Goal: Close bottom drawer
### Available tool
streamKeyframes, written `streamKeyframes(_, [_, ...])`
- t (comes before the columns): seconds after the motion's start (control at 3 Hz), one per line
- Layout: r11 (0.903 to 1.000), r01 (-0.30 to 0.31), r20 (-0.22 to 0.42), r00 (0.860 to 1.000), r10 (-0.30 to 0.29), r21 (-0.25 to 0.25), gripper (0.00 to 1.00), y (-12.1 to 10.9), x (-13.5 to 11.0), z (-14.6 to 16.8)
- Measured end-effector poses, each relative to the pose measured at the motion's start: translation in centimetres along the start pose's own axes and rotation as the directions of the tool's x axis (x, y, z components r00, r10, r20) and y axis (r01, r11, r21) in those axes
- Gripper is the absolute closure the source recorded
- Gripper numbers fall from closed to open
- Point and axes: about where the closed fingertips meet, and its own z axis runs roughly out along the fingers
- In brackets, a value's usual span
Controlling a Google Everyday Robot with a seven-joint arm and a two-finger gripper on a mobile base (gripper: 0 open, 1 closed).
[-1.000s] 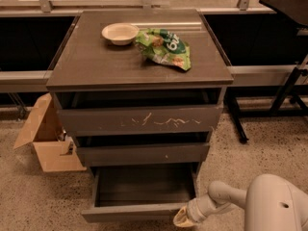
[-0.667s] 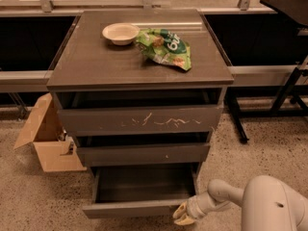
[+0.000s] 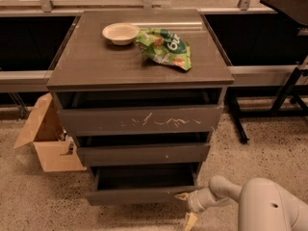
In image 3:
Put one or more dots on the scratched grey top drawer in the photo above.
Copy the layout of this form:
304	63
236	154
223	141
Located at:
102	113

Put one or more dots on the black table with legs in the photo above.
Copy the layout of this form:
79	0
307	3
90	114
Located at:
288	10

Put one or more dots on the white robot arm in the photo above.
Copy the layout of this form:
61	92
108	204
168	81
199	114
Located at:
263	205

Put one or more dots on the open cardboard box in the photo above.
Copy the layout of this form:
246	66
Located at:
44	131

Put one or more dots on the white paper bowl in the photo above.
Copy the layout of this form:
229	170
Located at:
120	33

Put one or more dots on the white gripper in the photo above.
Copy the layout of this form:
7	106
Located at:
194	201

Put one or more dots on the grey bottom drawer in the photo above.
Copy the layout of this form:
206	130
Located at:
141	184

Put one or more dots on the green snack bag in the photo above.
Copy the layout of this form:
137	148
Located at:
164	47

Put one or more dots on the dark grey drawer cabinet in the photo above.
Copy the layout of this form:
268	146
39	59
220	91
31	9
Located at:
91	62

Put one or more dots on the grey middle drawer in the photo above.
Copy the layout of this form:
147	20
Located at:
147	149

